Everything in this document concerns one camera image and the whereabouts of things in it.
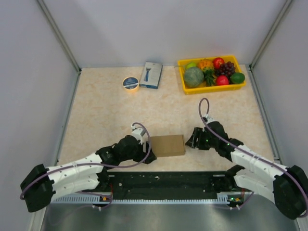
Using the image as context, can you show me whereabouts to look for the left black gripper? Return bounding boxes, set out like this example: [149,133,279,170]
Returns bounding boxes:
[120,140,156,164]

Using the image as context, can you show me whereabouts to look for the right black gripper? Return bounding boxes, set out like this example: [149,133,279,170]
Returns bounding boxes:
[186,127,218,150]

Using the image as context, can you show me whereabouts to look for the brown cardboard paper box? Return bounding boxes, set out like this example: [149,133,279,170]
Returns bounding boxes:
[151,135,186,157]

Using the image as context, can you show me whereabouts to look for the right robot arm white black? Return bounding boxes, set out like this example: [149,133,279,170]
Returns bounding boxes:
[185,121,308,219]

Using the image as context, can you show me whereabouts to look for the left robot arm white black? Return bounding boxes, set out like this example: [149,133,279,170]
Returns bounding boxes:
[20,135,156,213]

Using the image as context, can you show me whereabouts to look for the yellow plastic bin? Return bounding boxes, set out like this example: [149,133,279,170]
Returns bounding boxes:
[178,55,246,95]

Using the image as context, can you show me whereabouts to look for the small pineapple green leaves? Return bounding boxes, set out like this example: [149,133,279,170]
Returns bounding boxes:
[204,69,215,87]

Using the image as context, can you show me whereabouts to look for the green round melon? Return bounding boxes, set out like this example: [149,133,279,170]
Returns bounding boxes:
[184,67,204,88]

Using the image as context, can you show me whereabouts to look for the red apple front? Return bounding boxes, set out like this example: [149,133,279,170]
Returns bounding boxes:
[216,75,229,86]

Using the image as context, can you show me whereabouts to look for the red apple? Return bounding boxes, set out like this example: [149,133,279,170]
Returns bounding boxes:
[216,75,229,86]
[212,57,225,69]

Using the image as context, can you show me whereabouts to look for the green avocado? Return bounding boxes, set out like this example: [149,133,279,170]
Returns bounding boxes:
[230,73,245,84]

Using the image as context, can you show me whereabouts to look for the small green apple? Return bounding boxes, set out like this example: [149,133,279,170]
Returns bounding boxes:
[185,62,197,70]

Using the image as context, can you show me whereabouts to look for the dark purple grape bunch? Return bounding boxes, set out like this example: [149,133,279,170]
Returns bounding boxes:
[214,62,235,78]

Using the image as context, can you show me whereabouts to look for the yellow masking tape roll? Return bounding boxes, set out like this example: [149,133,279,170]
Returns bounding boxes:
[122,77,140,93]

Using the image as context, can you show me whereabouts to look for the red apple back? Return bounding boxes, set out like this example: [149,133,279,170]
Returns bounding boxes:
[212,57,225,69]

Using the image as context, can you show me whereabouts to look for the razor in blue package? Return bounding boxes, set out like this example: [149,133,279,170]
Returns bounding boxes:
[140,62,163,90]

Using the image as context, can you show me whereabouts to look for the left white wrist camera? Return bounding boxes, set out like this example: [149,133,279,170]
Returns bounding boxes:
[131,123,146,145]

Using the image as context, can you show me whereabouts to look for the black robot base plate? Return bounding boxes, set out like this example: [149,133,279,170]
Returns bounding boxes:
[81,164,256,200]

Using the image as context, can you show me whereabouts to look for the grey slotted cable duct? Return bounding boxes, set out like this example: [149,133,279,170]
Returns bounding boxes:
[51,193,244,206]

